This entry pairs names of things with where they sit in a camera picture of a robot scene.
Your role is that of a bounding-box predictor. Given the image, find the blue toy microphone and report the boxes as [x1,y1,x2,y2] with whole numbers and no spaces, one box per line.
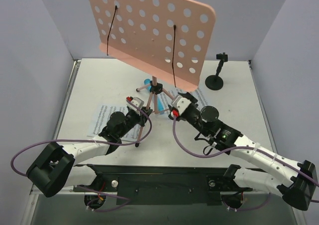
[144,79,164,115]

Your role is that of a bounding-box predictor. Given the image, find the pink perforated music stand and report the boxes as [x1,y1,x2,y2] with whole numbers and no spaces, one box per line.
[84,0,216,148]

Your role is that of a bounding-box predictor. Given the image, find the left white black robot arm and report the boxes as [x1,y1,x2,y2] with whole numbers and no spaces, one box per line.
[26,107,152,198]

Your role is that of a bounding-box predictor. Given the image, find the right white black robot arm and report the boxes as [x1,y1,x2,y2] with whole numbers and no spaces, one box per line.
[169,92,319,211]

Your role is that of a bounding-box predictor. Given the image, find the right sheet music page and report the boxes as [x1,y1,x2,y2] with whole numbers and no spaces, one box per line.
[158,87,210,115]

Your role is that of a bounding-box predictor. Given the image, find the sheet music page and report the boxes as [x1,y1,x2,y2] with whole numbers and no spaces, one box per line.
[87,104,140,142]
[158,87,210,115]

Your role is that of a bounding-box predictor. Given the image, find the black microphone stand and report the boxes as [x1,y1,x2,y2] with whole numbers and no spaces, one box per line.
[205,52,228,91]

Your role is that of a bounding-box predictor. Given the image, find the left sheet music page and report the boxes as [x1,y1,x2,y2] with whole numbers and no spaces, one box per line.
[87,104,140,142]

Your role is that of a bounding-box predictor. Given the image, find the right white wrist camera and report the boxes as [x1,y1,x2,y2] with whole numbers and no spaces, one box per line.
[168,95,191,119]

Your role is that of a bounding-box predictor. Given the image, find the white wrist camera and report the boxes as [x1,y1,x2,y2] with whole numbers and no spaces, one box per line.
[168,95,191,119]
[126,96,144,115]

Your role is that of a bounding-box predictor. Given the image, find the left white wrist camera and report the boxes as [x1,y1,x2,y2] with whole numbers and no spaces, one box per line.
[126,96,144,115]

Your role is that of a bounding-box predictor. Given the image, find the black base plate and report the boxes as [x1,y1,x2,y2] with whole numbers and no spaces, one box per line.
[88,164,250,206]

